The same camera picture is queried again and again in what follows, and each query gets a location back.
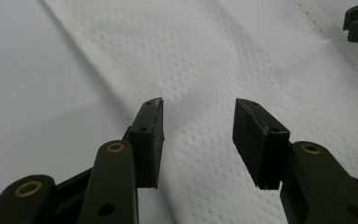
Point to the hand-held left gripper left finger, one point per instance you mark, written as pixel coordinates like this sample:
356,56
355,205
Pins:
146,149

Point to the white quilted cloth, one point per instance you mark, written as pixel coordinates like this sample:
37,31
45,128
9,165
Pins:
230,46

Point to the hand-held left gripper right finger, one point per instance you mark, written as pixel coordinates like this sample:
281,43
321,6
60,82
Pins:
258,146

